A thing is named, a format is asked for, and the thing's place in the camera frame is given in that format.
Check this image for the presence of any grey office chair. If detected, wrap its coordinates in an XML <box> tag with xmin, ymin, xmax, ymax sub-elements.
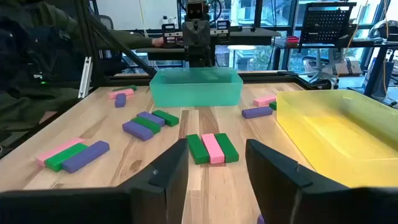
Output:
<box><xmin>303</xmin><ymin>48</ymin><xmax>343</xmax><ymax>90</ymax></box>

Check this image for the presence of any brown cardboard box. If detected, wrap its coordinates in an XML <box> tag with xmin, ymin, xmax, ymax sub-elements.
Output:
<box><xmin>306</xmin><ymin>57</ymin><xmax>363</xmax><ymax>77</ymax></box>

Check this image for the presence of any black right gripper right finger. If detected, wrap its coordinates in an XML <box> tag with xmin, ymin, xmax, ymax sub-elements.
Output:
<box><xmin>244</xmin><ymin>138</ymin><xmax>349</xmax><ymax>224</ymax></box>

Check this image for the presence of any silver aluminium bracket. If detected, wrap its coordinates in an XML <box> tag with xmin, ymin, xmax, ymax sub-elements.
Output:
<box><xmin>77</xmin><ymin>56</ymin><xmax>93</xmax><ymax>100</ymax></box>

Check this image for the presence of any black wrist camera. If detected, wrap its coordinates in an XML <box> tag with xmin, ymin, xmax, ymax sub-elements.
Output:
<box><xmin>185</xmin><ymin>1</ymin><xmax>210</xmax><ymax>20</ymax></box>

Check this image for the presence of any green translucent plastic bin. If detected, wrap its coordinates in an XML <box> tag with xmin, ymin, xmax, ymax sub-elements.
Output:
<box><xmin>149</xmin><ymin>67</ymin><xmax>244</xmax><ymax>108</ymax></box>

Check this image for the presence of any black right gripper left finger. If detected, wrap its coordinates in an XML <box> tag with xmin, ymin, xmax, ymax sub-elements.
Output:
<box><xmin>119</xmin><ymin>138</ymin><xmax>190</xmax><ymax>224</ymax></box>

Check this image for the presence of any yellow translucent plastic bin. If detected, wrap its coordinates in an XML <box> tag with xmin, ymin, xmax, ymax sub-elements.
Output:
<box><xmin>275</xmin><ymin>89</ymin><xmax>398</xmax><ymax>189</ymax></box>

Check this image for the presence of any person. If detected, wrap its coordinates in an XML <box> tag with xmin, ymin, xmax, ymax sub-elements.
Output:
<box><xmin>0</xmin><ymin>0</ymin><xmax>164</xmax><ymax>138</ymax></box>

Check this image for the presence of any black standing desk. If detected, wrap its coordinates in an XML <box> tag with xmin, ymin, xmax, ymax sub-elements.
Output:
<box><xmin>273</xmin><ymin>37</ymin><xmax>398</xmax><ymax>97</ymax></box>

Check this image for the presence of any black perforated panel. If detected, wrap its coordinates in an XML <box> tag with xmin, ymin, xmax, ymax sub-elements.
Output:
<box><xmin>298</xmin><ymin>1</ymin><xmax>358</xmax><ymax>52</ymax></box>

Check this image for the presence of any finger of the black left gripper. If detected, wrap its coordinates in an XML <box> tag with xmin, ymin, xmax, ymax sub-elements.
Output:
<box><xmin>196</xmin><ymin>20</ymin><xmax>211</xmax><ymax>47</ymax></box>
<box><xmin>182</xmin><ymin>20</ymin><xmax>197</xmax><ymax>47</ymax></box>

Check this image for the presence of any black side desk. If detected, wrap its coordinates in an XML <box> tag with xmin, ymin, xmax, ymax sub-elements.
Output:
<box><xmin>135</xmin><ymin>26</ymin><xmax>282</xmax><ymax>71</ymax></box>

